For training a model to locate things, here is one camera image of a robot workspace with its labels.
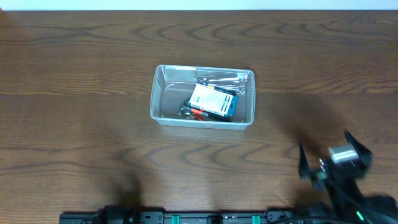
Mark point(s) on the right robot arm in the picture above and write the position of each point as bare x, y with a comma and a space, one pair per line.
349, 203

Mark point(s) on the small claw hammer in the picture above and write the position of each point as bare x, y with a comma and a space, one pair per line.
207, 117

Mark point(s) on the white and blue box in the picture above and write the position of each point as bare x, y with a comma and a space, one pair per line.
213, 101

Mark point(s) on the yellow black screwdriver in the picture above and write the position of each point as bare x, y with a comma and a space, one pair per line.
230, 92

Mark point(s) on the black mounting rail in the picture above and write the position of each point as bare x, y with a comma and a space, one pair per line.
270, 216

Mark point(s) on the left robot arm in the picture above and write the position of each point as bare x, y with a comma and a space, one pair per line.
113, 214

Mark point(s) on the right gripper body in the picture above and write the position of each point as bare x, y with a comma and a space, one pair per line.
322, 178

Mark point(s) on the clear plastic container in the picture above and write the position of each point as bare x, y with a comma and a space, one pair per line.
174, 84

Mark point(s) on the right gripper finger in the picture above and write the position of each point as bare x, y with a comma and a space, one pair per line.
303, 166
364, 154

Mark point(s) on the silver combination wrench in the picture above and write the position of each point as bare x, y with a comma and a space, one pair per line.
236, 84

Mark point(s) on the red handled pliers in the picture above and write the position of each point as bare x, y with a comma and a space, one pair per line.
194, 114

